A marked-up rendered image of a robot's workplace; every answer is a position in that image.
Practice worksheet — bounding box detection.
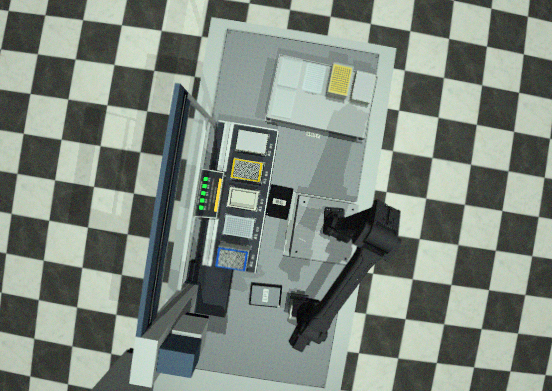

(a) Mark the grey tip rack with blue edge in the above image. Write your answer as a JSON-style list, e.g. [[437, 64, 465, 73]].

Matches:
[[216, 242, 250, 271]]

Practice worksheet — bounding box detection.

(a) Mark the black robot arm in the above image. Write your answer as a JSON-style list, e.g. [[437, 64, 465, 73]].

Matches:
[[289, 199, 401, 352]]

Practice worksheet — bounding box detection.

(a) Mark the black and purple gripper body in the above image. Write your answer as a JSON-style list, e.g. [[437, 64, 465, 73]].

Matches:
[[291, 297, 320, 317]]

